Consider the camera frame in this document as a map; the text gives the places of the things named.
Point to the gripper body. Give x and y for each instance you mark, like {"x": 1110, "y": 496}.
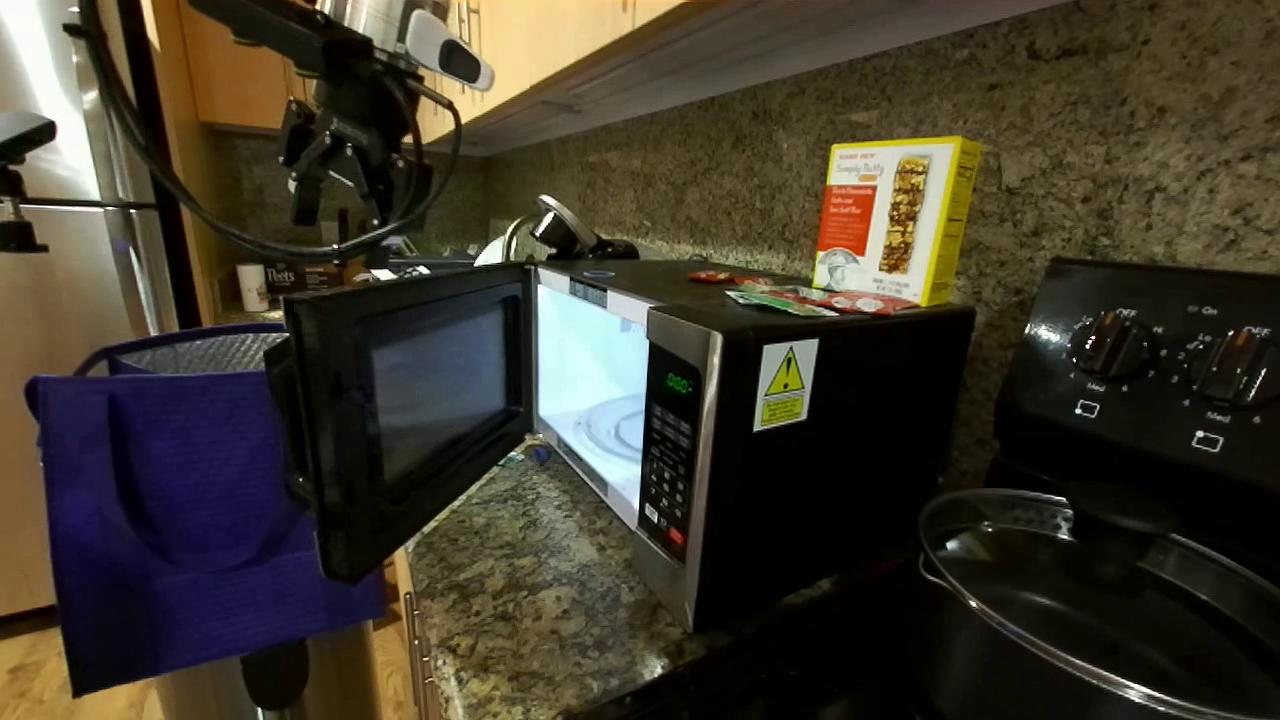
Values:
{"x": 360, "y": 100}

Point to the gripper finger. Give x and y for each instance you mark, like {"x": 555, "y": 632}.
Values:
{"x": 392, "y": 195}
{"x": 305, "y": 170}

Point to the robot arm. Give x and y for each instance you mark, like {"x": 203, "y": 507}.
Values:
{"x": 440, "y": 45}

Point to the microwave door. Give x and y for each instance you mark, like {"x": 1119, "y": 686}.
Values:
{"x": 430, "y": 400}

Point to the glass microwave turntable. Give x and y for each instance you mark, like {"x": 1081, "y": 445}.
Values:
{"x": 615, "y": 430}

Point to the black microwave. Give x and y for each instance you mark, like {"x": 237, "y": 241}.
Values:
{"x": 820, "y": 450}

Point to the brown coffee box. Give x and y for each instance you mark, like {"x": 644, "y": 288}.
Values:
{"x": 303, "y": 278}

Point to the white cup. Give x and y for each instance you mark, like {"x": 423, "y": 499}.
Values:
{"x": 253, "y": 288}

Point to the silver and black kettle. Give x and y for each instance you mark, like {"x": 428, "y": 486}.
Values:
{"x": 565, "y": 232}

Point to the stainless steel refrigerator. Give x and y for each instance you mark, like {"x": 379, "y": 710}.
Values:
{"x": 60, "y": 330}

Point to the small red snack packet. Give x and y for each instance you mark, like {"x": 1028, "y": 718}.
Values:
{"x": 708, "y": 277}

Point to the blue fabric bag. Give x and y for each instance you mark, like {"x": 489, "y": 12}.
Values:
{"x": 170, "y": 520}

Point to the green snack packet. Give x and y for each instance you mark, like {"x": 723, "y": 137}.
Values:
{"x": 780, "y": 302}

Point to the long red snack packet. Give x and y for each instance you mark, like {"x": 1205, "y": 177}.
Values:
{"x": 860, "y": 300}

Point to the yellow snack bar box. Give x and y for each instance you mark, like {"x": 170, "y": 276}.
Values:
{"x": 880, "y": 220}

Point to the stove knob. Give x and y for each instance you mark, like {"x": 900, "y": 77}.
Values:
{"x": 1112, "y": 345}
{"x": 1238, "y": 368}

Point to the black pot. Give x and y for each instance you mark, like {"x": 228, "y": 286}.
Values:
{"x": 965, "y": 665}

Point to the wooden wall cabinets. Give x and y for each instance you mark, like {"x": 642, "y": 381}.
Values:
{"x": 560, "y": 40}

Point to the camera on mount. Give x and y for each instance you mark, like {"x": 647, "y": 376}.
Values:
{"x": 20, "y": 140}

